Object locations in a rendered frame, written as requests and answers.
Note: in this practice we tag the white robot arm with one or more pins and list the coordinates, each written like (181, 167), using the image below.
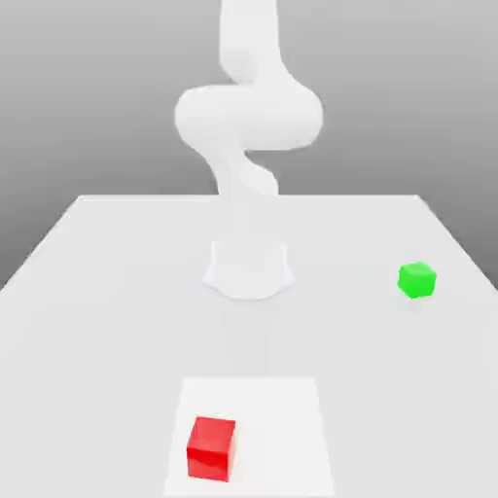
(249, 116)

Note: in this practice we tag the small green cube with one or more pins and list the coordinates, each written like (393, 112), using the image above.
(416, 280)

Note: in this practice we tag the small red cube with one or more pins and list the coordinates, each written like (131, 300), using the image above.
(210, 449)

